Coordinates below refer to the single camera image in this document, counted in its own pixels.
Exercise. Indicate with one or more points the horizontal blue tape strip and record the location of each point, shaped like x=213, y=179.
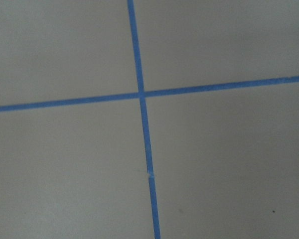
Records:
x=155, y=93

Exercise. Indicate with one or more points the vertical blue tape strip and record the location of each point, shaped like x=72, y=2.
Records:
x=144, y=117

